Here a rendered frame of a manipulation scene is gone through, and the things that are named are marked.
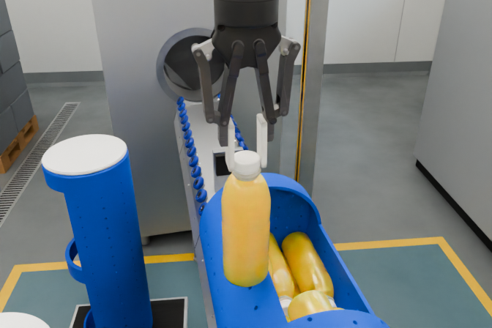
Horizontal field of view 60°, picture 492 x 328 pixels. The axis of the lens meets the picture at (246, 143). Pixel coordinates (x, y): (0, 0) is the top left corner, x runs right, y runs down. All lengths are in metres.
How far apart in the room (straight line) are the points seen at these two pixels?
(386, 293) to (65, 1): 4.34
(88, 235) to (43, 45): 4.11
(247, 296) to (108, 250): 0.96
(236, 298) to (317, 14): 0.98
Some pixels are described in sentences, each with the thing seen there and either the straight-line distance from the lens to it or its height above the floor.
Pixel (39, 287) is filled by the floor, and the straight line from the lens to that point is 2.66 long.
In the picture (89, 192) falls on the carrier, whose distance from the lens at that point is 1.49.
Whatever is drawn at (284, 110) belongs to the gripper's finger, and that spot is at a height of 1.53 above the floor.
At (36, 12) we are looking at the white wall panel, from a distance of 5.44.
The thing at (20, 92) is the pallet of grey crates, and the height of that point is 0.42.
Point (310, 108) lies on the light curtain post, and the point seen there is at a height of 1.15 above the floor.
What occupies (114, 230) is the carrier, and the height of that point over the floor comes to 0.78.
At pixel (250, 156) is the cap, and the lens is 0.60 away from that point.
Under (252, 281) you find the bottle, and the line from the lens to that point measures 0.69.
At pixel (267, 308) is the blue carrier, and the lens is 0.71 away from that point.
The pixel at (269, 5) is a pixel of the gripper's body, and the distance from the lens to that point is 0.49.
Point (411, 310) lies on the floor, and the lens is 2.46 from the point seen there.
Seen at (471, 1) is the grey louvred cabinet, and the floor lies 1.31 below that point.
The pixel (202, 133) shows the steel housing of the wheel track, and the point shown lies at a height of 0.93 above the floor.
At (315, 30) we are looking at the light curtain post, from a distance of 1.47.
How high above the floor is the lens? 1.75
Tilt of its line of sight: 28 degrees down
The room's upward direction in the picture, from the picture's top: straight up
